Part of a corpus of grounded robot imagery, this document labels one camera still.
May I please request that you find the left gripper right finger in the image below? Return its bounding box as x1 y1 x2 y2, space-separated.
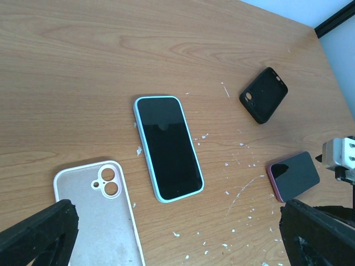
279 199 354 265

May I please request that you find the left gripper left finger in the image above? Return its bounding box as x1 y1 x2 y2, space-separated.
1 199 79 265

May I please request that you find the pink translucent phone case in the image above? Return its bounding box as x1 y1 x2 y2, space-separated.
53 160 145 265

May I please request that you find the pink-edged black phone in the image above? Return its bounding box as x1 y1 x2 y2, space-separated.
266 151 320 203

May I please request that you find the light blue phone case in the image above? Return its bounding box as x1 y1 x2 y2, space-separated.
133 95 205 204

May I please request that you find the black phone case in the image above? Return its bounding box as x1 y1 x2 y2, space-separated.
239 67 288 124

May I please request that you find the right black frame post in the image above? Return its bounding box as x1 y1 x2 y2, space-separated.
315 1 355 39

